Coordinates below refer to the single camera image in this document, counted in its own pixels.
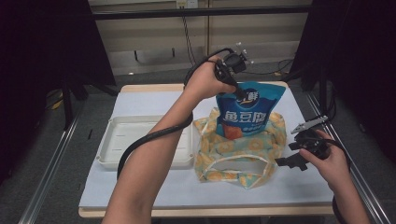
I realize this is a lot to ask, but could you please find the person's right hand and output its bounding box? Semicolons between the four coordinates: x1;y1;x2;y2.
298;129;352;191

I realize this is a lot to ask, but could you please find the blue snack packet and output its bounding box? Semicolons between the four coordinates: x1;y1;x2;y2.
215;81;287;140

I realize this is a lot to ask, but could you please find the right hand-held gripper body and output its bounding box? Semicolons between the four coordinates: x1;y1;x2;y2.
290;115;331;160

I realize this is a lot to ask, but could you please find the white plastic tray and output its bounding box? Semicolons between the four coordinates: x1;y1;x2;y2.
95;115;195;172

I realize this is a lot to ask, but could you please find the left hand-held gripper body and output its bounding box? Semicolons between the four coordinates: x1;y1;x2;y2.
214;41;254;91

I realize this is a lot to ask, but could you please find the black horizontal metal bar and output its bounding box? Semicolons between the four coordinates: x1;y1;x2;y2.
92;5;312;21

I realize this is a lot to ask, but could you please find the black wall cable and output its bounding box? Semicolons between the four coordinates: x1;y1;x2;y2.
181;15;294;77

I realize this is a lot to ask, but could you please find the aluminium rail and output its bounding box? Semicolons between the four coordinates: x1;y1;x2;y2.
305;92;389;224
18;102;84;224

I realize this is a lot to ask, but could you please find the orange print cloth bag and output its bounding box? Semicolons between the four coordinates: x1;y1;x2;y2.
193;106;288;190

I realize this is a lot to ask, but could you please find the white power outlet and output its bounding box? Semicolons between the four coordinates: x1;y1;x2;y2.
176;0;199;9

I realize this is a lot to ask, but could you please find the black metal stand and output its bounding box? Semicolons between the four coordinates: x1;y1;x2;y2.
61;74;120;132
317;68;332;120

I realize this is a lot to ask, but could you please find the black curtain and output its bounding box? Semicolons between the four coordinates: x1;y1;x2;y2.
288;0;396;162
0;0;117;188

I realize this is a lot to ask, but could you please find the person's left hand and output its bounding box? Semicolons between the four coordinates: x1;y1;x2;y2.
184;55;238;101

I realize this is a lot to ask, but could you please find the yellow strap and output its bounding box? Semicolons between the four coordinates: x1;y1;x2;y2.
46;89;64;110

